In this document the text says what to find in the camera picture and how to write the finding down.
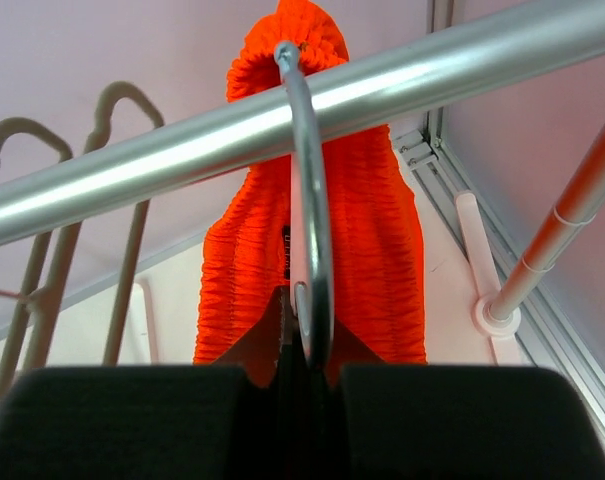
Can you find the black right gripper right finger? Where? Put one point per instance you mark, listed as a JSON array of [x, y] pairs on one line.
[[395, 421]]

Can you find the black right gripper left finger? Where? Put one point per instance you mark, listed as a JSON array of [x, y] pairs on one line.
[[148, 422]]

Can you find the orange mesh shorts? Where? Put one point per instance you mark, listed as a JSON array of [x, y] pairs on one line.
[[377, 238]]

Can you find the grey hanger of pink shorts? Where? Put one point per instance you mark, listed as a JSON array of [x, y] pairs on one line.
[[41, 304]]

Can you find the white metal clothes rack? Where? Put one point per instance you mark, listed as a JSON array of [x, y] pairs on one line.
[[505, 48]]

